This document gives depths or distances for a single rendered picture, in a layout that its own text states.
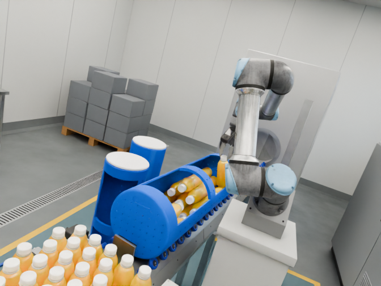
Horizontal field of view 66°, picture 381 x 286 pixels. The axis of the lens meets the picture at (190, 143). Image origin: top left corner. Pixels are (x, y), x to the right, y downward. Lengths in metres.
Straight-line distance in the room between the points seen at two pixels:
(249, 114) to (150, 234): 0.60
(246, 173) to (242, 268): 0.42
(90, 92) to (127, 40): 2.37
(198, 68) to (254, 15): 1.48
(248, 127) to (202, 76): 5.15
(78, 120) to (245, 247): 4.23
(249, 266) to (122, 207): 0.57
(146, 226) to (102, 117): 3.79
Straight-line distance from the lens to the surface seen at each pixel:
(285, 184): 1.11
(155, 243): 1.18
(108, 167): 1.86
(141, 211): 1.16
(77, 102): 5.11
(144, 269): 1.01
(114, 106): 4.71
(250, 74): 1.16
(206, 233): 1.71
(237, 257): 1.30
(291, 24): 6.10
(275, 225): 1.30
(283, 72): 1.19
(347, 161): 6.24
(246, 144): 1.12
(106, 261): 1.01
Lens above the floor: 1.74
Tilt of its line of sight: 15 degrees down
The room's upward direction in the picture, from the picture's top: 16 degrees clockwise
